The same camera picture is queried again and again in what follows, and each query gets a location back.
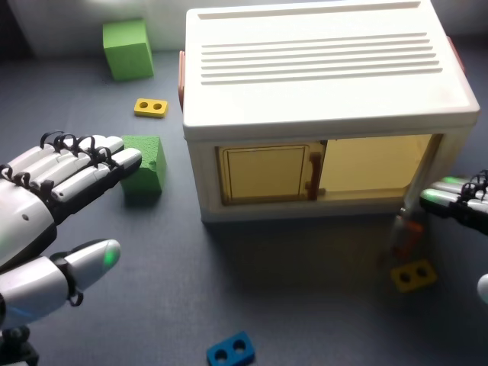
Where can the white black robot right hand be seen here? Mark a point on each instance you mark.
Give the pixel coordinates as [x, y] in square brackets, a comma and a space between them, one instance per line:
[457, 206]

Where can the white storage box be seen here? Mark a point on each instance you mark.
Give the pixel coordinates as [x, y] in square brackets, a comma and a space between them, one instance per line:
[312, 76]

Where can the grey table cloth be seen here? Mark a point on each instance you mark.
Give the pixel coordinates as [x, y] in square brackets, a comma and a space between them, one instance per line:
[152, 324]

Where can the dented green foam block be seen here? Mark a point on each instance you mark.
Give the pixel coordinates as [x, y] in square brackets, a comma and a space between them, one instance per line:
[150, 175]

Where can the blue two-hole block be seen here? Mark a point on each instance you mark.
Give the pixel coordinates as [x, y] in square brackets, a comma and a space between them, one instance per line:
[230, 350]

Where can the large green foam cube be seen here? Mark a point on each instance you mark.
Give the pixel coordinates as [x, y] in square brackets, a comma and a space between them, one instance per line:
[127, 53]

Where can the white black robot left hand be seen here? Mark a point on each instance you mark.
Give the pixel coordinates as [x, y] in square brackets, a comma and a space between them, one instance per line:
[26, 213]

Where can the yellow two-hole block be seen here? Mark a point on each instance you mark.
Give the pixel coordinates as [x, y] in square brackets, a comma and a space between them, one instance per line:
[413, 275]
[151, 108]

